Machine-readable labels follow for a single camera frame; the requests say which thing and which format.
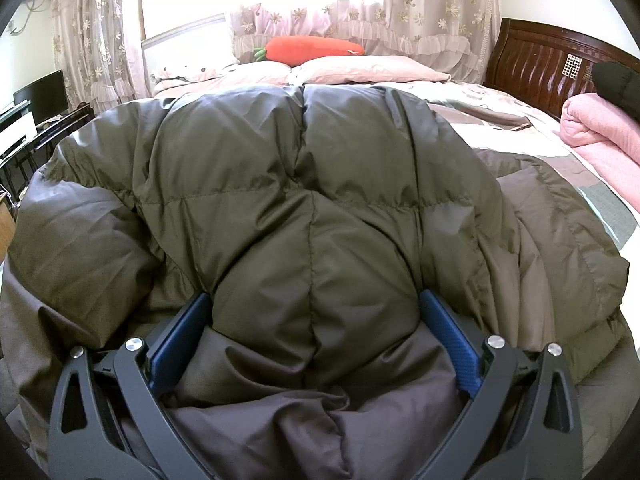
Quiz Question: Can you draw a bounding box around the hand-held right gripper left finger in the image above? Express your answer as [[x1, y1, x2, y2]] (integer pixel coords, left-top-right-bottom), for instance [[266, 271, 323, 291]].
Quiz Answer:
[[47, 291, 214, 480]]

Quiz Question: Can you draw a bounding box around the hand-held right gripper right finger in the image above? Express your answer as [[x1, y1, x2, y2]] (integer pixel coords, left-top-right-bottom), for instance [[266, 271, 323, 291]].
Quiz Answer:
[[419, 290, 584, 480]]

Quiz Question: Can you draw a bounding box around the olive hooded puffer jacket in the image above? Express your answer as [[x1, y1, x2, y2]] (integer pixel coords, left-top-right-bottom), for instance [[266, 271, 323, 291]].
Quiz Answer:
[[0, 82, 632, 480]]

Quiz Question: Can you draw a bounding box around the black desk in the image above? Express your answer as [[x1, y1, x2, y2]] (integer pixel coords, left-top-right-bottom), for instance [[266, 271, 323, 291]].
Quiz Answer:
[[0, 101, 95, 202]]

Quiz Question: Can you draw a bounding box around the folded pink blanket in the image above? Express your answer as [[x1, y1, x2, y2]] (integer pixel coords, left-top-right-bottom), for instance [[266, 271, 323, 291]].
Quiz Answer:
[[559, 93, 640, 192]]

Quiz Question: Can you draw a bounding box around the white floral pillow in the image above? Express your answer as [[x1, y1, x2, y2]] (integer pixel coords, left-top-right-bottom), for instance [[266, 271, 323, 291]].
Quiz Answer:
[[150, 61, 242, 95]]

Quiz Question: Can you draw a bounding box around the pink pillow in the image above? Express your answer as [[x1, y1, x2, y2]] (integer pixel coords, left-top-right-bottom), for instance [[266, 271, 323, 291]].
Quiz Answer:
[[217, 61, 302, 90], [289, 55, 452, 87]]

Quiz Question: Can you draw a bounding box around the black computer monitor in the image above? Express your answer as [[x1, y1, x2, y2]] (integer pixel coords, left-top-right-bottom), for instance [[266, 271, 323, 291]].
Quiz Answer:
[[12, 70, 71, 123]]

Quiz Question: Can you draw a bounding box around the dark wooden headboard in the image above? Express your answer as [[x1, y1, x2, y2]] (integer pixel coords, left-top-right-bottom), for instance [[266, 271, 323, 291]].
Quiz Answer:
[[481, 17, 640, 122]]

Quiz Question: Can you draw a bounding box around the black garment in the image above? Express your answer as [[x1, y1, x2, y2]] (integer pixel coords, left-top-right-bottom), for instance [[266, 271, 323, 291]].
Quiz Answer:
[[591, 60, 640, 122]]

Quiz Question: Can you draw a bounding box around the floral lace curtain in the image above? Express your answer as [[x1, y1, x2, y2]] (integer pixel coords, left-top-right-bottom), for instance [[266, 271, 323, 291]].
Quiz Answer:
[[49, 0, 147, 112], [227, 0, 502, 85]]

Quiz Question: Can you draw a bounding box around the orange carrot plush toy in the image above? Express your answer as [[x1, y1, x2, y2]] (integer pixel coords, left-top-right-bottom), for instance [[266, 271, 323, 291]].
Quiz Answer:
[[252, 36, 367, 67]]

